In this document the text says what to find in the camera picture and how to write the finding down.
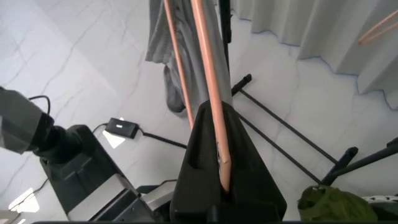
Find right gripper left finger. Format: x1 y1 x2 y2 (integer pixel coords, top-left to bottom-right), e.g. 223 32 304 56
169 101 223 222

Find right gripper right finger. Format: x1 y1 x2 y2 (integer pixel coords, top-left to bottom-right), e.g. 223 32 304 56
221 102 287 222

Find pink clothes hanger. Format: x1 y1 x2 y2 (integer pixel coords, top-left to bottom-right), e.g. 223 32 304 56
358 9 398 46
164 0 233 192

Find pale grey shorts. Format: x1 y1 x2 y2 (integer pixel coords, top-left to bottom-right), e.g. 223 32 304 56
145 0 234 114

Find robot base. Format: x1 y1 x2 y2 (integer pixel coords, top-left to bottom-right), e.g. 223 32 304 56
40 124 178 222

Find black clothes rack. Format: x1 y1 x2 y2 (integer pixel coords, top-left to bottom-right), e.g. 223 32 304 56
219 0 398 187

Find green garment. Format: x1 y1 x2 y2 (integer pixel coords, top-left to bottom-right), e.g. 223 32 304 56
297 185 379 222

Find white curtain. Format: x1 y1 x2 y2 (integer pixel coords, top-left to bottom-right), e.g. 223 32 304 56
229 0 398 111

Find black cable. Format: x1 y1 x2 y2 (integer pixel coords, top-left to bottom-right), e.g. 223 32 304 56
92 117 187 149
28 95 52 116

